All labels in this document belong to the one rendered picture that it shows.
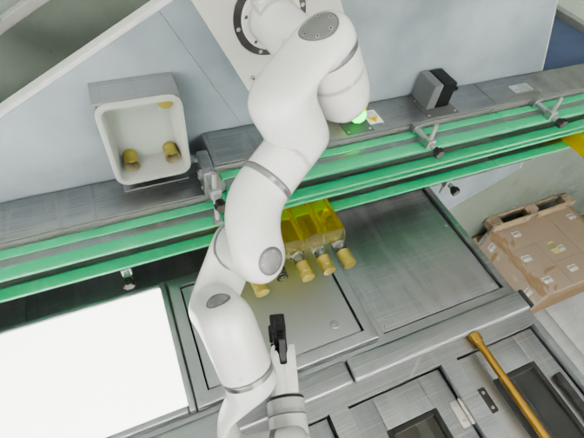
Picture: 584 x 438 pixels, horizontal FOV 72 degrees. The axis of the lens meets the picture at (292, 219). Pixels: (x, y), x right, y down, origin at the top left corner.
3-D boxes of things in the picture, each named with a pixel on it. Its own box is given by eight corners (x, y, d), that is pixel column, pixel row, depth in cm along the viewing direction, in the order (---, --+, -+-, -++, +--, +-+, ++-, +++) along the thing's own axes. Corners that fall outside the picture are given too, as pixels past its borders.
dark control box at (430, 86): (410, 94, 124) (426, 110, 119) (419, 70, 118) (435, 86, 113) (432, 89, 126) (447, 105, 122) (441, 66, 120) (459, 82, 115)
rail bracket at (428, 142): (406, 129, 116) (433, 160, 108) (414, 108, 110) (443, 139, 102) (417, 127, 117) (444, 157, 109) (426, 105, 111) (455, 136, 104)
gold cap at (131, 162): (121, 166, 94) (118, 154, 97) (132, 174, 97) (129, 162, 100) (133, 158, 94) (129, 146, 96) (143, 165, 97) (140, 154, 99)
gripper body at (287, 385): (301, 410, 84) (294, 357, 91) (308, 396, 76) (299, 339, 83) (265, 414, 83) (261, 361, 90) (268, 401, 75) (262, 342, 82)
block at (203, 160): (195, 178, 107) (202, 197, 103) (192, 151, 99) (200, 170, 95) (209, 175, 108) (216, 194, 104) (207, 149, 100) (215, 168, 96)
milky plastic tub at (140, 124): (114, 162, 100) (118, 188, 95) (86, 82, 83) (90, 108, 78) (183, 149, 105) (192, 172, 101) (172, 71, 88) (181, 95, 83)
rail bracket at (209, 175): (204, 202, 104) (217, 239, 97) (198, 153, 91) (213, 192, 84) (215, 199, 105) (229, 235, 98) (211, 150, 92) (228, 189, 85)
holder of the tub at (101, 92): (119, 176, 105) (123, 198, 100) (87, 82, 83) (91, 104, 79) (185, 162, 110) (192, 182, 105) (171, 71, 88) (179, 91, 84)
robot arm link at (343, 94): (294, 91, 76) (337, 142, 67) (267, 34, 65) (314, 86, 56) (337, 62, 76) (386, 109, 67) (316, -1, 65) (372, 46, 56)
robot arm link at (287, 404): (302, 421, 83) (301, 406, 84) (308, 409, 76) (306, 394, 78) (267, 425, 82) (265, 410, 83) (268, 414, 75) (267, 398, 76)
